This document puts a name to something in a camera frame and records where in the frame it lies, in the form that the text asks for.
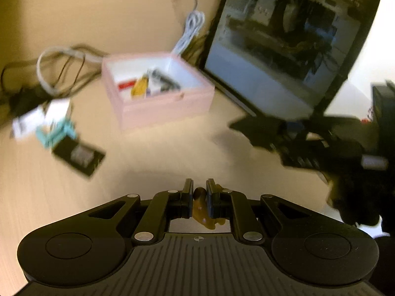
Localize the grey bundled cable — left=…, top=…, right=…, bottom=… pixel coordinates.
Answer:
left=171, top=0, right=206, bottom=58

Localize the black power brick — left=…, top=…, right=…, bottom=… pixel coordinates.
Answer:
left=5, top=86, right=47, bottom=112

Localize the black cable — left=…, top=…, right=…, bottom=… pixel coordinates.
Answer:
left=0, top=45, right=103, bottom=100

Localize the white power adapter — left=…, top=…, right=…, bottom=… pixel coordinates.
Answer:
left=44, top=98, right=72, bottom=121

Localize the pink cardboard box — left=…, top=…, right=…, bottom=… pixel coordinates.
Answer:
left=101, top=52, right=216, bottom=131

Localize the white looped cable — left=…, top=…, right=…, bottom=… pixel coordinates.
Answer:
left=36, top=46, right=107, bottom=95

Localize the clear bag of black parts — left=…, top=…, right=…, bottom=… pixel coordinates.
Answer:
left=146, top=68, right=181, bottom=95

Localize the black plate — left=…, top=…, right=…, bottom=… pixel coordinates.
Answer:
left=51, top=135, right=106, bottom=178

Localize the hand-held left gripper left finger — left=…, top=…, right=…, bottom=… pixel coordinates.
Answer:
left=87, top=178, right=195, bottom=244

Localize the white battery charger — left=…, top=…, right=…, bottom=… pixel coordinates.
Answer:
left=10, top=111, right=47, bottom=140

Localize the computer monitor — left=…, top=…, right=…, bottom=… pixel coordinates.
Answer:
left=201, top=0, right=383, bottom=121

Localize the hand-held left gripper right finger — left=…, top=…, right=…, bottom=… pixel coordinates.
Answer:
left=206, top=178, right=310, bottom=243

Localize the teal plastic tool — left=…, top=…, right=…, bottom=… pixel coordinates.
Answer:
left=35, top=118, right=78, bottom=149

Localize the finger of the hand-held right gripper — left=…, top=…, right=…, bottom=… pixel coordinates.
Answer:
left=248, top=138, right=288, bottom=165
left=230, top=115, right=307, bottom=140

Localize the brown figurine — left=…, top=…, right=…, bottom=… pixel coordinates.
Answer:
left=192, top=184, right=229, bottom=230

